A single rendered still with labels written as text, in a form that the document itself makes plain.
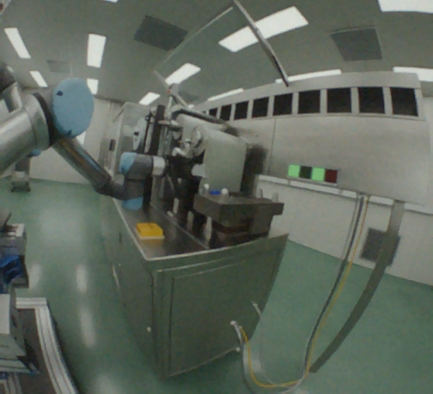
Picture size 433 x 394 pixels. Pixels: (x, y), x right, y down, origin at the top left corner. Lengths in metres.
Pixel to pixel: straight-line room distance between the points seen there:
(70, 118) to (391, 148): 0.91
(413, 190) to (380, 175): 0.15
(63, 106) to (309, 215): 3.32
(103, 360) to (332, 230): 3.21
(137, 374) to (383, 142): 1.58
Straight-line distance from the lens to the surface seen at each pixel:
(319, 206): 3.28
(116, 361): 1.30
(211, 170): 0.80
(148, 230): 0.59
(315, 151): 0.83
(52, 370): 1.09
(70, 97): 0.37
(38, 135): 0.36
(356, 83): 0.89
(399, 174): 0.76
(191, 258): 0.53
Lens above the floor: 1.14
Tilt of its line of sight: 3 degrees down
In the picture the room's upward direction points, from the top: 9 degrees clockwise
